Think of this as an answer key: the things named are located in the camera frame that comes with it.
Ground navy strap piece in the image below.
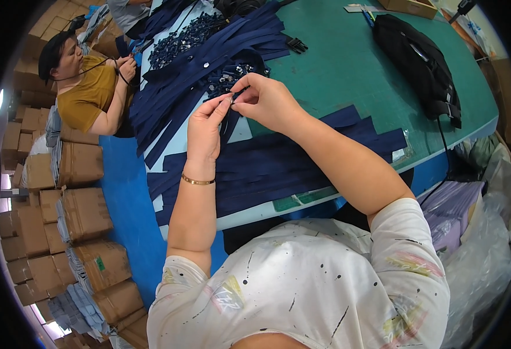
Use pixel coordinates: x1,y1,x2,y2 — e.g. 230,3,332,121
221,104,235,137

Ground person's left hand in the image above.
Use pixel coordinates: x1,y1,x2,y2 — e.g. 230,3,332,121
186,92,235,169

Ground black plastic buckle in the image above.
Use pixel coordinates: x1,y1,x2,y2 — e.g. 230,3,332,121
286,37,309,55

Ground person's right hand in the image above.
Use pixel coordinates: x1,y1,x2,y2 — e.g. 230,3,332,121
230,73,309,134

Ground heap of black straps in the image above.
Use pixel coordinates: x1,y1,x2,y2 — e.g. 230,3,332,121
214,0,268,19

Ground black hand tool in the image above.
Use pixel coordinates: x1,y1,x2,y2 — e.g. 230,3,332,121
448,0,479,24

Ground stack of purple packets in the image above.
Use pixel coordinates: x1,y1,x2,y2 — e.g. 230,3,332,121
419,180,487,254

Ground gold bracelet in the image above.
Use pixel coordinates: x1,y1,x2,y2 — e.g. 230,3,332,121
181,173,216,186

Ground small cardboard box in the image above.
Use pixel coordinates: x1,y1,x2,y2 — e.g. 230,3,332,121
378,0,439,20

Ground black cable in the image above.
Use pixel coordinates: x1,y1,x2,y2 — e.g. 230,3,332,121
419,117,453,206

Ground black bag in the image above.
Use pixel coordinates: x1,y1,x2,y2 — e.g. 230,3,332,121
372,14,463,130

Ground heap of clear plastic bags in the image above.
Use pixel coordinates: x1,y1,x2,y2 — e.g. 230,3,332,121
439,133,511,349

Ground heap of navy buckled loops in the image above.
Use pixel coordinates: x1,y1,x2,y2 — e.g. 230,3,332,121
147,12,270,99

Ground green table mat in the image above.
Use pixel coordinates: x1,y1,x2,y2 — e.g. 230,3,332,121
247,0,500,164

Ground pile of flat navy straps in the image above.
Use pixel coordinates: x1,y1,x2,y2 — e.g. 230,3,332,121
146,105,409,227

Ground small clear plastic bag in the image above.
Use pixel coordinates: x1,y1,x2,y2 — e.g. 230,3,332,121
391,129,414,164

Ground stacks of cardboard cartons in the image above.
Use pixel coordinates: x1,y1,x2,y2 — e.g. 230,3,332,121
0,0,150,349

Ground pile of long navy straps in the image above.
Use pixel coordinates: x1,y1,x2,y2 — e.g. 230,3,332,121
129,1,292,170

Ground person's body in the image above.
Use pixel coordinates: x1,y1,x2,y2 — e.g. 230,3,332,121
146,198,451,349

